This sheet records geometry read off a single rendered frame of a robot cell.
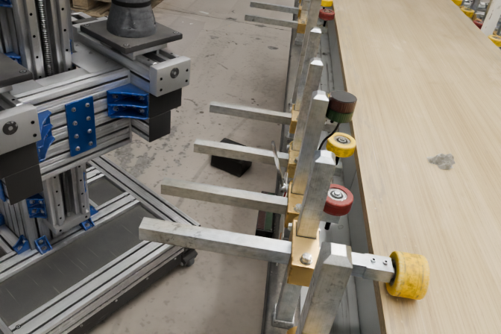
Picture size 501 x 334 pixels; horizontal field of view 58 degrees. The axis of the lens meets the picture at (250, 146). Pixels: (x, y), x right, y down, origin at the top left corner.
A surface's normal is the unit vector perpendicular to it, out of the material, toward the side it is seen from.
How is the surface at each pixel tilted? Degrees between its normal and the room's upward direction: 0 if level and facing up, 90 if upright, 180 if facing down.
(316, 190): 90
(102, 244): 0
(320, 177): 90
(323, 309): 90
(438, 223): 0
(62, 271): 0
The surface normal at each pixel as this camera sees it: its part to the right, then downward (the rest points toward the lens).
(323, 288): -0.11, 0.54
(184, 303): 0.12, -0.83
